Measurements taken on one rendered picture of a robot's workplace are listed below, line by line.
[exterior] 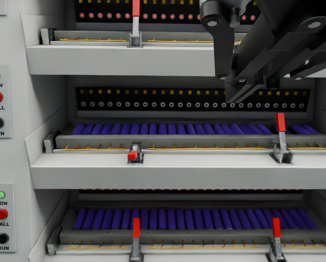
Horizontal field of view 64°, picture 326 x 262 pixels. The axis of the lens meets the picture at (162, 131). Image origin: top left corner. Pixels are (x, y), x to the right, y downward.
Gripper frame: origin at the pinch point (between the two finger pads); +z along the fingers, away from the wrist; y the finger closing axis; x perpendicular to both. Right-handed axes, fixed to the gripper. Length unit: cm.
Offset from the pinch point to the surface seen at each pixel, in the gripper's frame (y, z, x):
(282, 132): 14.4, 21.9, -2.5
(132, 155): -12.0, 14.6, -7.0
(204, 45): 0.2, 20.7, 13.5
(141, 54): -11.1, 17.0, 9.9
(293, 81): 25.1, 36.6, 12.0
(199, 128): 0.8, 31.2, -0.5
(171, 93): -5.1, 33.5, 7.9
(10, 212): -33.5, 22.1, -16.5
